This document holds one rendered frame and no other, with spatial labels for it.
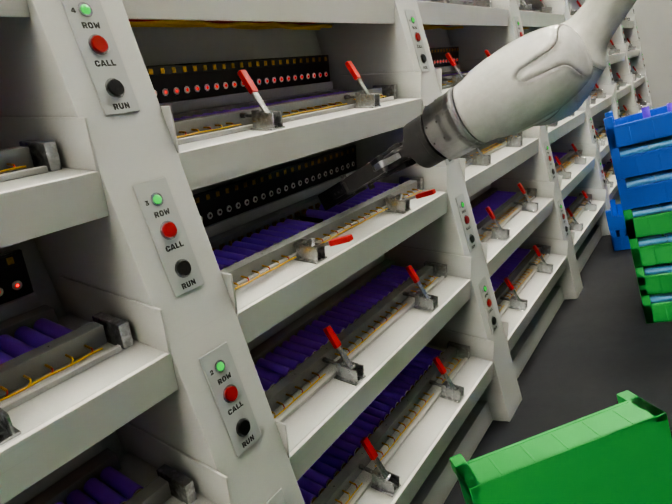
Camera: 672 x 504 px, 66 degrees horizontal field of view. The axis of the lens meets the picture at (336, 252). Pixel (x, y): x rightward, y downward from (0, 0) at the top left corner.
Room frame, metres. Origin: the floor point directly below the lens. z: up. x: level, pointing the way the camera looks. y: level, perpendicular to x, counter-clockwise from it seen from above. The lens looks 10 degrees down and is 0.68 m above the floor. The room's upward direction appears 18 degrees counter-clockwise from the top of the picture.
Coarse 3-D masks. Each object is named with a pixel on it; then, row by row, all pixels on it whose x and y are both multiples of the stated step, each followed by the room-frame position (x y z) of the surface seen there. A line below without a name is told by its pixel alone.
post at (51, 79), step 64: (0, 64) 0.58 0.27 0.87; (64, 64) 0.52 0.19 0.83; (128, 64) 0.57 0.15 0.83; (128, 128) 0.55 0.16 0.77; (128, 192) 0.53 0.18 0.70; (64, 256) 0.60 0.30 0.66; (128, 256) 0.52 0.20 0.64; (192, 320) 0.54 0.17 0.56; (192, 384) 0.52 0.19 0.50; (256, 384) 0.58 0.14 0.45; (192, 448) 0.53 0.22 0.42; (256, 448) 0.56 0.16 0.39
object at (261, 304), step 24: (408, 168) 1.09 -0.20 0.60; (432, 168) 1.06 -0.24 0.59; (312, 192) 1.01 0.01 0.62; (240, 216) 0.86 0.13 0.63; (384, 216) 0.92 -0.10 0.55; (408, 216) 0.92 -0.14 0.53; (432, 216) 1.00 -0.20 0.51; (360, 240) 0.80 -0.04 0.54; (384, 240) 0.86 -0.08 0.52; (288, 264) 0.73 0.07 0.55; (312, 264) 0.72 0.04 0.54; (336, 264) 0.75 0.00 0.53; (360, 264) 0.80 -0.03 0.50; (240, 288) 0.66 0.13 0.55; (264, 288) 0.65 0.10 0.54; (288, 288) 0.66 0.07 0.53; (312, 288) 0.70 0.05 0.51; (240, 312) 0.59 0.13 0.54; (264, 312) 0.62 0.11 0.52; (288, 312) 0.66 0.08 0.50
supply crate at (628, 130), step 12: (660, 108) 1.39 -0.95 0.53; (612, 120) 1.28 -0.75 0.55; (624, 120) 1.43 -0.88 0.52; (636, 120) 1.26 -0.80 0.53; (648, 120) 1.24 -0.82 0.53; (660, 120) 1.23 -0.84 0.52; (612, 132) 1.28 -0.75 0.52; (624, 132) 1.27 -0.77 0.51; (636, 132) 1.26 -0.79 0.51; (648, 132) 1.24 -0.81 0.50; (660, 132) 1.23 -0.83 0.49; (612, 144) 1.29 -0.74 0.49; (624, 144) 1.27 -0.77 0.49
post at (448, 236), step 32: (320, 32) 1.17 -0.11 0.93; (352, 32) 1.12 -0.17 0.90; (384, 32) 1.08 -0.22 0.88; (384, 64) 1.09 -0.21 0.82; (416, 64) 1.06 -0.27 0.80; (448, 192) 1.06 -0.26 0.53; (448, 224) 1.06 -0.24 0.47; (384, 256) 1.18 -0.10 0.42; (480, 256) 1.11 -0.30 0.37; (480, 320) 1.05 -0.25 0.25; (512, 384) 1.10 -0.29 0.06; (512, 416) 1.07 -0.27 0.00
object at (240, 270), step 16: (384, 192) 0.99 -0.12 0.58; (400, 192) 1.01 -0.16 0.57; (416, 192) 1.03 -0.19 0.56; (352, 208) 0.90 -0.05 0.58; (368, 208) 0.92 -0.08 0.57; (320, 224) 0.82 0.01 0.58; (336, 224) 0.84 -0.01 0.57; (288, 240) 0.76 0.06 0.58; (256, 256) 0.70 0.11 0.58; (272, 256) 0.72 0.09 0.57; (240, 272) 0.67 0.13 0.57; (256, 272) 0.68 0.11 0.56
